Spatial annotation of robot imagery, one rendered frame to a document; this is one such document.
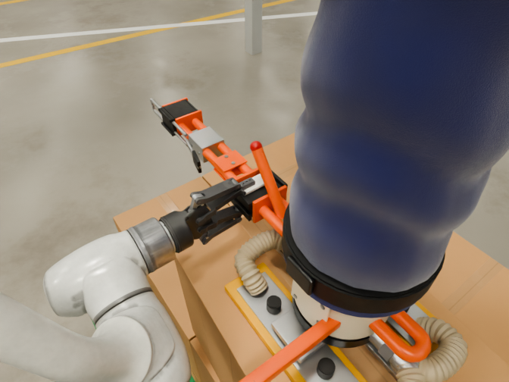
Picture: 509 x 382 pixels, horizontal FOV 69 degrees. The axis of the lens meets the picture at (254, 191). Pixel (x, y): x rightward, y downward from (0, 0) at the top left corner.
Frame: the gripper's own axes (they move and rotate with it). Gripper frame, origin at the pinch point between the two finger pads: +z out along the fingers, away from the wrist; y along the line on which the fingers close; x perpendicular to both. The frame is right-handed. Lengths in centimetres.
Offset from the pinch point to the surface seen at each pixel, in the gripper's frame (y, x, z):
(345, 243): -21.6, 30.1, -9.7
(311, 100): -36.0, 22.7, -10.1
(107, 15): 108, -434, 101
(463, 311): 53, 38, 52
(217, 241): 12.8, -2.3, -8.7
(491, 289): 53, 40, 66
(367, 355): 12.8, 35.2, -0.9
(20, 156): 107, -210, -45
